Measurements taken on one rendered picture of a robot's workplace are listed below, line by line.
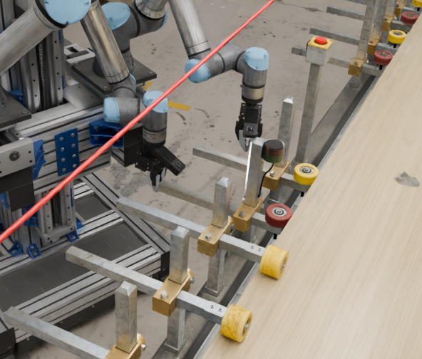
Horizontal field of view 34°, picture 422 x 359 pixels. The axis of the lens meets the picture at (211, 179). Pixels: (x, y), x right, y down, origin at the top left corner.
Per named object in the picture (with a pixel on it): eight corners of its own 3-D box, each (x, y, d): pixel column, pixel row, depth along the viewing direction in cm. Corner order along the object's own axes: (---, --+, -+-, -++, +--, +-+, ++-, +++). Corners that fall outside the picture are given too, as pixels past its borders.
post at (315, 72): (291, 166, 268) (309, 61, 242) (296, 160, 272) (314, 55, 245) (303, 169, 267) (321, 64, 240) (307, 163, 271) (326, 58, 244)
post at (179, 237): (165, 359, 197) (170, 231, 168) (172, 350, 200) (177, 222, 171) (177, 364, 196) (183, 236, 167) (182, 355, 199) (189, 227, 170)
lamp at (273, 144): (254, 202, 218) (261, 145, 205) (260, 193, 222) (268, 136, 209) (271, 209, 216) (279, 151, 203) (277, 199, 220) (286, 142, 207)
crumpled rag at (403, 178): (389, 178, 232) (391, 172, 230) (401, 171, 236) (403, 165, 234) (412, 191, 227) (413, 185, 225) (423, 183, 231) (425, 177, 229)
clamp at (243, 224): (231, 228, 219) (232, 215, 216) (248, 204, 229) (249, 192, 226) (247, 233, 217) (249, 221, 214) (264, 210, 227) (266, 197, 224)
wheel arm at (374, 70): (290, 55, 324) (291, 46, 321) (293, 52, 326) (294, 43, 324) (382, 79, 310) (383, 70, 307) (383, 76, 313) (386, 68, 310)
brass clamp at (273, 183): (260, 186, 238) (261, 174, 235) (275, 166, 248) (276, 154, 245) (276, 191, 236) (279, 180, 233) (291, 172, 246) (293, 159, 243)
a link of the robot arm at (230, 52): (204, 45, 220) (229, 58, 215) (229, 35, 227) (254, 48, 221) (203, 67, 225) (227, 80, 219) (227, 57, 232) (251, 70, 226)
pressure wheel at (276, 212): (258, 241, 218) (261, 213, 211) (267, 226, 224) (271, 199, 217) (281, 250, 216) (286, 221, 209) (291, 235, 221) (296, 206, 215)
